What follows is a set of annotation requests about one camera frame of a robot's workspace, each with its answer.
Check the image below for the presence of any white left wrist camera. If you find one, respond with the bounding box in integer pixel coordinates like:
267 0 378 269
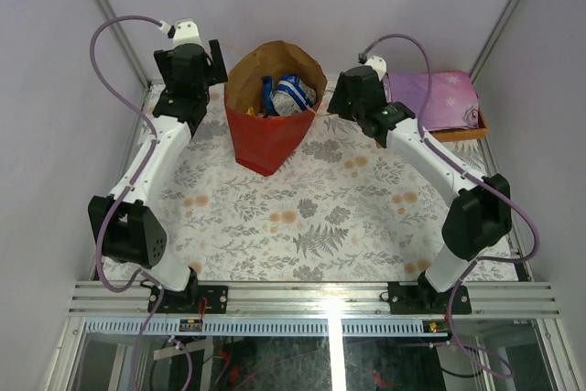
158 18 202 48

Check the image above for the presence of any orange wooden tray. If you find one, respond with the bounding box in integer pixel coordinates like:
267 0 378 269
374 106 489 148

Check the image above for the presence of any red brown paper bag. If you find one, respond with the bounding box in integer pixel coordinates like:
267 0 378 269
224 40 327 176

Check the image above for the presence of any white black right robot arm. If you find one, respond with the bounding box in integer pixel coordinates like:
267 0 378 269
328 65 511 313

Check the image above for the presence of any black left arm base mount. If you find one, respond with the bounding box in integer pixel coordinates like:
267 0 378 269
156 285 229 316

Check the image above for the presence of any blue Doritos chip bag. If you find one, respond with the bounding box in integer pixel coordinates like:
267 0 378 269
261 75 318 116

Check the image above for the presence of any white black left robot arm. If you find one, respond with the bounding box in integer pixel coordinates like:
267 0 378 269
88 39 228 313

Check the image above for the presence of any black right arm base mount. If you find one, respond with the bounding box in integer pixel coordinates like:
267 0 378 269
387 282 472 315

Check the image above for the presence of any aluminium front rail frame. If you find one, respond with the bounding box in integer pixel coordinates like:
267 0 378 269
44 281 585 390

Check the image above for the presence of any purple snowflake cloth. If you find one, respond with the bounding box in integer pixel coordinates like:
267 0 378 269
383 71 480 131

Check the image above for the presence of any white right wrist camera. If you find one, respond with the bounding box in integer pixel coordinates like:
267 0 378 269
358 52 387 81

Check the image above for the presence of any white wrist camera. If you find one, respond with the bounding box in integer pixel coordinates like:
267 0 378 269
158 18 202 48
358 52 387 81

